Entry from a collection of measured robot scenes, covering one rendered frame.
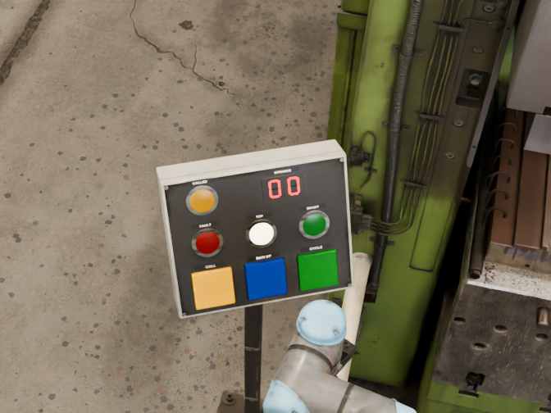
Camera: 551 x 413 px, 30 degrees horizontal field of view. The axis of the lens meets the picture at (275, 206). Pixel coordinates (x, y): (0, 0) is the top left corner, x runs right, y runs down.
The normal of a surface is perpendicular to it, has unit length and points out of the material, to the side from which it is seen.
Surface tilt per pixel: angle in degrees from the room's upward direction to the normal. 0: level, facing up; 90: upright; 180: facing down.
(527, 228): 0
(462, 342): 90
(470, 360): 90
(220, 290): 60
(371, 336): 90
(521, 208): 0
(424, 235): 90
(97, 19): 0
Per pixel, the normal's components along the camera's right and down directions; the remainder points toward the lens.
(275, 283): 0.20, 0.40
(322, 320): 0.03, -0.58
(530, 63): -0.22, 0.79
